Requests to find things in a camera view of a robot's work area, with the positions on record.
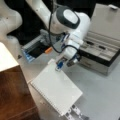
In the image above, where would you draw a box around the small orange object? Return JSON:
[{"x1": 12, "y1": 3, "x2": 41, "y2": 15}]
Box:
[{"x1": 45, "y1": 47, "x2": 52, "y2": 54}]

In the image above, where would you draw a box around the grey tray with blue items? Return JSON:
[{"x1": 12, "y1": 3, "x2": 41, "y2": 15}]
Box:
[{"x1": 20, "y1": 29, "x2": 63, "y2": 64}]

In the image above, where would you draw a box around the white and blue gripper body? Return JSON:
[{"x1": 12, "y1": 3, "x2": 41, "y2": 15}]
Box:
[{"x1": 56, "y1": 40, "x2": 81, "y2": 70}]

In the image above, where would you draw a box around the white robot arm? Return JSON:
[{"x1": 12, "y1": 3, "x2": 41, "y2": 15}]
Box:
[{"x1": 26, "y1": 0, "x2": 90, "y2": 70}]

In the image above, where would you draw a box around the white spiral notebook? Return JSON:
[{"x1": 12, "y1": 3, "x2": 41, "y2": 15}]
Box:
[{"x1": 31, "y1": 59, "x2": 83, "y2": 116}]

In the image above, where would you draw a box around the grey metal drawer box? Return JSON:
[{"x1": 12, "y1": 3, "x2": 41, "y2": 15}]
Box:
[{"x1": 80, "y1": 4, "x2": 120, "y2": 75}]

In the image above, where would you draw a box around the metal clip at notebook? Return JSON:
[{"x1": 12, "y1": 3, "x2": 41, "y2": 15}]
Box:
[{"x1": 65, "y1": 105, "x2": 89, "y2": 120}]

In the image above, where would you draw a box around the brown wooden cabinet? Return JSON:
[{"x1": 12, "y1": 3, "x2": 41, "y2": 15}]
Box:
[{"x1": 0, "y1": 42, "x2": 40, "y2": 120}]

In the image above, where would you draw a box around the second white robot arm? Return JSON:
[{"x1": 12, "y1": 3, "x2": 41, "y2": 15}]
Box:
[{"x1": 0, "y1": 0, "x2": 22, "y2": 60}]

